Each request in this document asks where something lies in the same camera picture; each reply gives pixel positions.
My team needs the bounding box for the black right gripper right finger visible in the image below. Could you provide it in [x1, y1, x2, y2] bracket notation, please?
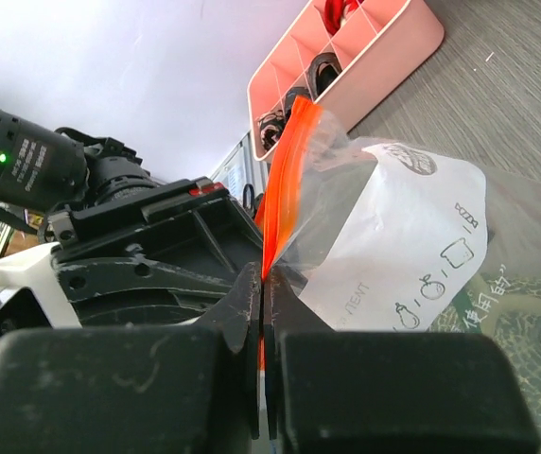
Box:
[263, 269, 541, 453]

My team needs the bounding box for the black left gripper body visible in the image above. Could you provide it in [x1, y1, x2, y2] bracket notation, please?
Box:
[52, 178, 262, 326]

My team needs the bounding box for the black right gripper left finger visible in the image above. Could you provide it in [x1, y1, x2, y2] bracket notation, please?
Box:
[0, 263, 262, 453]

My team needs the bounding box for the clear zip bag orange zipper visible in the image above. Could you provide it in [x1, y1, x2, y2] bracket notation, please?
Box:
[253, 95, 541, 454]

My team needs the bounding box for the green netted melon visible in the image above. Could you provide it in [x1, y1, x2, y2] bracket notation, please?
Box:
[428, 273, 541, 435]

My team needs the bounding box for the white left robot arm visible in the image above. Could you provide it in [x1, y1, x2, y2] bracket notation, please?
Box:
[0, 111, 262, 337]

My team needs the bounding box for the pink divided organizer box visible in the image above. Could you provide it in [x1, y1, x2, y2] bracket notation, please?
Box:
[247, 0, 445, 162]

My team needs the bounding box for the red cloth in organizer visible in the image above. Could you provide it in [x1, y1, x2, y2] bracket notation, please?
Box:
[322, 0, 360, 36]

